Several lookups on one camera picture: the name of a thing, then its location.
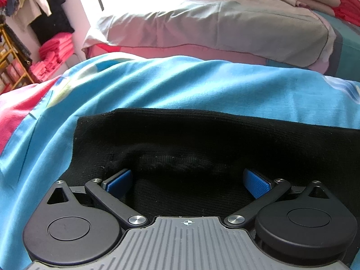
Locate black pants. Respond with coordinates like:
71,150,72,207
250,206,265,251
60,108,360,262

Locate striped blue bed sheet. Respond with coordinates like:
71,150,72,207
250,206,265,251
266,9,360,86

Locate grey pillow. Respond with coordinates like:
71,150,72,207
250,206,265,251
81,0,338,74

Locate hanging clothes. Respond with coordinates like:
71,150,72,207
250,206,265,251
0,0,76,46

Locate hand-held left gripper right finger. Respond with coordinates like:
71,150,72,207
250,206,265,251
223,168,330,229

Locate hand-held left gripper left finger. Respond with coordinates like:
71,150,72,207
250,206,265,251
46,169,149,229

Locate stack of pink towels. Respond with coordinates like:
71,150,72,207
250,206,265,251
29,32,75,84

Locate blue floral bed sheet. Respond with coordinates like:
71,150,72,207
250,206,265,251
0,53,360,270

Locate wooden shelf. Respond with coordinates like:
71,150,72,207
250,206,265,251
0,22,35,94

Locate stack of red clothes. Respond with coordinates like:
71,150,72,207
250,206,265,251
323,0,360,26

